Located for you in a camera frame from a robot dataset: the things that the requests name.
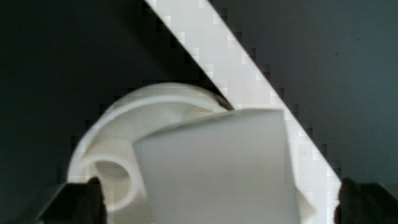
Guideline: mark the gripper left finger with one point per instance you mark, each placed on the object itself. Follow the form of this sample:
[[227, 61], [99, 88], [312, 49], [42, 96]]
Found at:
[[77, 206]]

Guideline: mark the white right fence bar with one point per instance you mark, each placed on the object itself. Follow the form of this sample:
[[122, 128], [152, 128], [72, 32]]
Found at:
[[211, 43]]

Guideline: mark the white stool leg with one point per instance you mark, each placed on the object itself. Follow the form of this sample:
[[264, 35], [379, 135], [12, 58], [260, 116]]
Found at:
[[218, 170]]

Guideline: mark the white round stool seat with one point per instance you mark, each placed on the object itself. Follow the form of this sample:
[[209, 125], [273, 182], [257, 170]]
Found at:
[[156, 108]]

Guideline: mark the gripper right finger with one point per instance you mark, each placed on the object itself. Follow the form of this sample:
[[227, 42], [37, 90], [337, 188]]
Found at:
[[369, 203]]

